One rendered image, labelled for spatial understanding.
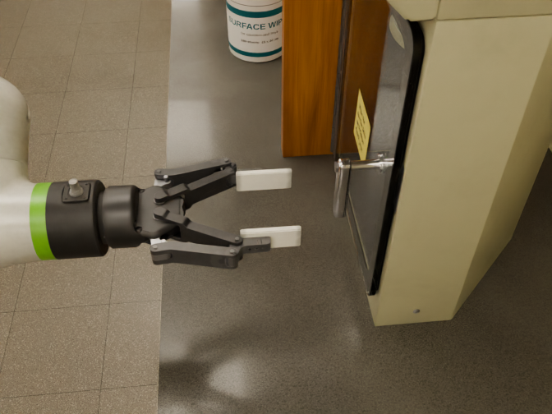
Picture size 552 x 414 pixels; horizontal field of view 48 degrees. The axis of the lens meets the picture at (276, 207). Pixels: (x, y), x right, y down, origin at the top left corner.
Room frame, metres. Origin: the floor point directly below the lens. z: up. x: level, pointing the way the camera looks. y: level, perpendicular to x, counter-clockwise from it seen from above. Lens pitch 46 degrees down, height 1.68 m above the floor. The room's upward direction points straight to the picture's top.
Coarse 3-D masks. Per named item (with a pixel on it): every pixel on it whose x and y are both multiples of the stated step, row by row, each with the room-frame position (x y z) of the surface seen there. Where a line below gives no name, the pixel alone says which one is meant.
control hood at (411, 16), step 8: (392, 0) 0.49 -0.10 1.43; (400, 0) 0.49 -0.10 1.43; (408, 0) 0.49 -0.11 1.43; (416, 0) 0.49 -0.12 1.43; (424, 0) 0.49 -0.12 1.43; (432, 0) 0.49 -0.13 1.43; (400, 8) 0.49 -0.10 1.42; (408, 8) 0.49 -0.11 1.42; (416, 8) 0.49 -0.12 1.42; (424, 8) 0.49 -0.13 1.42; (432, 8) 0.49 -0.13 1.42; (408, 16) 0.49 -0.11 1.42; (416, 16) 0.49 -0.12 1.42; (424, 16) 0.49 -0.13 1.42; (432, 16) 0.49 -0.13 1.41
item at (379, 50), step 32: (352, 0) 0.76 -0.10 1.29; (384, 0) 0.61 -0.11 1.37; (352, 32) 0.74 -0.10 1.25; (384, 32) 0.59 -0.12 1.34; (416, 32) 0.51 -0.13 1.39; (352, 64) 0.72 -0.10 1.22; (384, 64) 0.58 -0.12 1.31; (416, 64) 0.50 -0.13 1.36; (352, 96) 0.70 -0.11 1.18; (384, 96) 0.56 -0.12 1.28; (352, 128) 0.69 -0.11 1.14; (384, 128) 0.54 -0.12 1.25; (352, 160) 0.66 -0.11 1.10; (384, 160) 0.53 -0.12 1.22; (352, 192) 0.64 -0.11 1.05; (384, 192) 0.51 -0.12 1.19; (352, 224) 0.62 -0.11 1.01; (384, 224) 0.50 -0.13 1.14
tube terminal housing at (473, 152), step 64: (448, 0) 0.49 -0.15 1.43; (512, 0) 0.50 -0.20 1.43; (448, 64) 0.49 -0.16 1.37; (512, 64) 0.50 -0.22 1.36; (448, 128) 0.49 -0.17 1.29; (512, 128) 0.50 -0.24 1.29; (448, 192) 0.50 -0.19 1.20; (512, 192) 0.56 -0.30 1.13; (384, 256) 0.50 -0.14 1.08; (448, 256) 0.50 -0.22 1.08; (384, 320) 0.49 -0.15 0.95
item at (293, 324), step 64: (192, 0) 1.43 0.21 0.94; (192, 64) 1.15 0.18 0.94; (256, 64) 1.15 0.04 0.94; (192, 128) 0.93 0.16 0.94; (256, 128) 0.93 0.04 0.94; (256, 192) 0.76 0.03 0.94; (320, 192) 0.76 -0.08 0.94; (256, 256) 0.62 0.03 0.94; (320, 256) 0.62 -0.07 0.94; (512, 256) 0.62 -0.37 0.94; (192, 320) 0.50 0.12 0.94; (256, 320) 0.50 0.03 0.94; (320, 320) 0.50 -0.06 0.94; (448, 320) 0.50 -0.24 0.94; (512, 320) 0.50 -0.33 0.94; (192, 384) 0.40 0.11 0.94; (256, 384) 0.40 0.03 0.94; (320, 384) 0.40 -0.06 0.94; (384, 384) 0.40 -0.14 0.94; (448, 384) 0.40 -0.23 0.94; (512, 384) 0.40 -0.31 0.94
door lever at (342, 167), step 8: (344, 160) 0.54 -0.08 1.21; (360, 160) 0.54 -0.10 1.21; (368, 160) 0.54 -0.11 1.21; (376, 160) 0.54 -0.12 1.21; (336, 168) 0.53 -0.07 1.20; (344, 168) 0.53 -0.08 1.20; (352, 168) 0.53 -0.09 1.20; (360, 168) 0.53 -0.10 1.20; (368, 168) 0.53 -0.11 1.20; (376, 168) 0.53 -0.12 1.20; (336, 176) 0.54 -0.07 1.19; (344, 176) 0.53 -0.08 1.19; (336, 184) 0.53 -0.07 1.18; (344, 184) 0.53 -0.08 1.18; (336, 192) 0.53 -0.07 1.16; (344, 192) 0.53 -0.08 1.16; (336, 200) 0.53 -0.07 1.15; (344, 200) 0.53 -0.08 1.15; (336, 208) 0.53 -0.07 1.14; (344, 208) 0.53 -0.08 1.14; (336, 216) 0.53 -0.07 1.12; (344, 216) 0.53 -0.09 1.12
